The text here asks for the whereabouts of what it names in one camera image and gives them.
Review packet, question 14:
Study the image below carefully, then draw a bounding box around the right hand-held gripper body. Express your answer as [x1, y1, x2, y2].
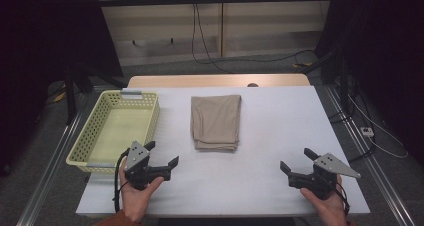
[287, 152, 362, 201]

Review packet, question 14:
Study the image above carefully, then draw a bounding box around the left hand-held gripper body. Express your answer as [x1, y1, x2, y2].
[123, 140, 173, 191]

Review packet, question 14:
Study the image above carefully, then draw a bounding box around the pale yellow plastic basket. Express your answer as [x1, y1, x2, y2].
[65, 89, 161, 174]

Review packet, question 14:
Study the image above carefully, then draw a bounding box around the beige cloth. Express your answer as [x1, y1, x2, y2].
[190, 94, 242, 153]

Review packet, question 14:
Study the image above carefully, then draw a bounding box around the person's right hand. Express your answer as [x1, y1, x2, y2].
[299, 174, 350, 226]

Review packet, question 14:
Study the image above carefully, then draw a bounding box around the person's left hand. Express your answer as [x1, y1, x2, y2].
[118, 159, 165, 224]

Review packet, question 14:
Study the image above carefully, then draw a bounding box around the white table mat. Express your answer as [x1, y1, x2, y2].
[75, 85, 371, 219]

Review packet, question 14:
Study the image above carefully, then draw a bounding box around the white power strip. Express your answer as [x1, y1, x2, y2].
[359, 126, 375, 138]

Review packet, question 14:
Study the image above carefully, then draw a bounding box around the wooden table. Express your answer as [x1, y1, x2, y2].
[127, 73, 311, 89]

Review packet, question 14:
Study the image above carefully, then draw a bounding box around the black metal stand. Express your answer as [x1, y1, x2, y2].
[62, 63, 128, 126]

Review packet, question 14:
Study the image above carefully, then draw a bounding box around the black curtain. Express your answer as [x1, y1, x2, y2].
[314, 0, 424, 168]
[0, 0, 125, 178]

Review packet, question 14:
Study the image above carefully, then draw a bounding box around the dark right gripper cable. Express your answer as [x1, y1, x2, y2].
[334, 181, 351, 217]

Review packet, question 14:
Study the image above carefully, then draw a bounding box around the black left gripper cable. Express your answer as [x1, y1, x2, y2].
[112, 147, 131, 214]

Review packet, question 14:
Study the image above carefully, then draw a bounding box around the aluminium floor rail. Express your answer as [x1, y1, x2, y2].
[15, 92, 92, 226]
[324, 85, 417, 226]

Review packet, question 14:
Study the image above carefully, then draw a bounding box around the white floor cable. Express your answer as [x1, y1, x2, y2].
[346, 93, 410, 160]

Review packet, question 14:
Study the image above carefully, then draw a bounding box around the black floor cable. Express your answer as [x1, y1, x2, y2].
[213, 49, 316, 66]

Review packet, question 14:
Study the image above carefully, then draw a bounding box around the black hanging cable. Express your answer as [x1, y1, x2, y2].
[190, 3, 234, 75]

